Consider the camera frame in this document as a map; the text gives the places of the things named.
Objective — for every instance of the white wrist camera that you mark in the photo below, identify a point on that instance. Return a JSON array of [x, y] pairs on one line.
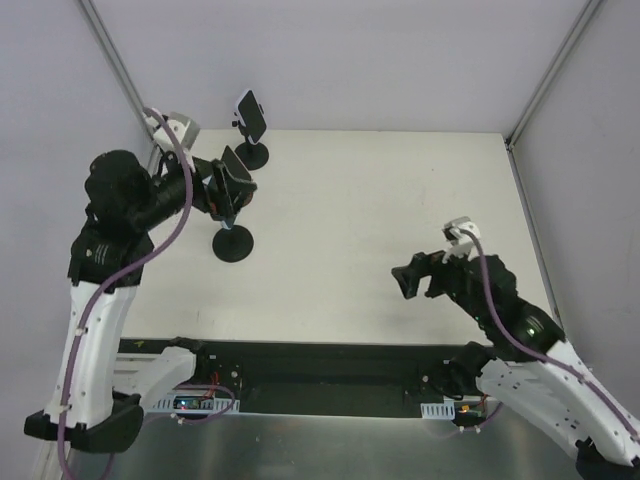
[[185, 129], [461, 233]]

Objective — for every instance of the phone with blue case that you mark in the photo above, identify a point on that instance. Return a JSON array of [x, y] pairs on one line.
[[228, 223]]

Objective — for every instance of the phone with lilac case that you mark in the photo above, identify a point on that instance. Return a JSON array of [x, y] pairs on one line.
[[250, 117]]

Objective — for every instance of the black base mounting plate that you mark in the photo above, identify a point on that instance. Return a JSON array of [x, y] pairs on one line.
[[315, 379]]

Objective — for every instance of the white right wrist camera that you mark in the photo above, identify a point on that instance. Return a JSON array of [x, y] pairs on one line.
[[461, 233]]

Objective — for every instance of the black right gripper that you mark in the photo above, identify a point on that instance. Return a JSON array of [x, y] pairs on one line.
[[435, 279]]

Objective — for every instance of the black clamp phone stand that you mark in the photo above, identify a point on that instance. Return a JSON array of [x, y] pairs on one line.
[[252, 152]]

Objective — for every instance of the aluminium corner frame post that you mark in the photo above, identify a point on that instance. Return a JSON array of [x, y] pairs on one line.
[[585, 18], [111, 53]]

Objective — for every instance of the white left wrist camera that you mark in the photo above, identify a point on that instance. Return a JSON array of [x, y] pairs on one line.
[[185, 129]]

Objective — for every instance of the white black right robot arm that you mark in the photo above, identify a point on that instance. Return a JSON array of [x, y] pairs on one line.
[[530, 366]]

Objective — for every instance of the phone with cream case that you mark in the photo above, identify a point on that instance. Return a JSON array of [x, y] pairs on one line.
[[236, 168]]

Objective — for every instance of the aluminium corner frame post right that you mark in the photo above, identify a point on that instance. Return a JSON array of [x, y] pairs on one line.
[[585, 18]]

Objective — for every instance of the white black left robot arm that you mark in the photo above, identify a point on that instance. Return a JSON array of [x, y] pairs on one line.
[[90, 410]]

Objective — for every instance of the aluminium corner frame post left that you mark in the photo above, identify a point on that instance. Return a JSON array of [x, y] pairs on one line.
[[111, 53]]

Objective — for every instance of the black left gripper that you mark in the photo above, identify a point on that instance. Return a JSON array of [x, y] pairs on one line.
[[216, 189]]

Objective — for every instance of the black round-base phone stand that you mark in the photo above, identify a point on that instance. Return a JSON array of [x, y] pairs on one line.
[[234, 245]]

